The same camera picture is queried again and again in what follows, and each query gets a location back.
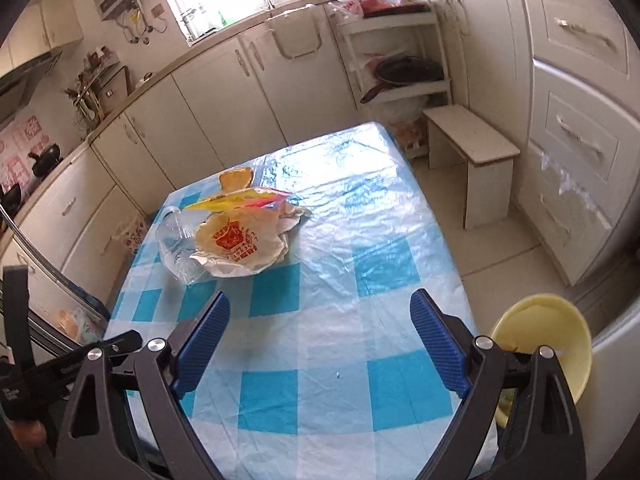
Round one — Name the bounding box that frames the clear plastic water bottle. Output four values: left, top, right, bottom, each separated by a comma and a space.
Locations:
155, 206, 205, 285

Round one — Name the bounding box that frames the white red printed food bag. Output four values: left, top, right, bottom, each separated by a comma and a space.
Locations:
190, 202, 309, 278

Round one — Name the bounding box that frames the yellow snack wrapper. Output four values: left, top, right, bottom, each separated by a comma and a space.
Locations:
184, 188, 291, 212

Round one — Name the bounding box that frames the small orange peel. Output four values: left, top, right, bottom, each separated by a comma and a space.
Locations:
218, 167, 254, 194

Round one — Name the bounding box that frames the yellow plastic trash bin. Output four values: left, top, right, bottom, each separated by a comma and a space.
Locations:
491, 294, 592, 404

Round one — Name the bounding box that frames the white refrigerator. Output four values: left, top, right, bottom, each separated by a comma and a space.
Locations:
577, 302, 640, 479

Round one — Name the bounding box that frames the floral patterned waste basket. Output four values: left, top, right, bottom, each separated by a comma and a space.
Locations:
114, 214, 149, 255

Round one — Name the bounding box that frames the blue checkered plastic tablecloth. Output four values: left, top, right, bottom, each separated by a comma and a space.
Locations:
107, 122, 473, 479

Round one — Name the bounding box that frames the small white wooden stool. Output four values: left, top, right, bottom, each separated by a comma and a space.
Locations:
423, 105, 521, 230

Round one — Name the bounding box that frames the black frying pan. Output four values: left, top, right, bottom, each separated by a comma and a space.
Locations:
360, 55, 445, 104

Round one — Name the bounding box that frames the white storage rack shelf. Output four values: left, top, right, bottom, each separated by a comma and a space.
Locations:
330, 3, 452, 124

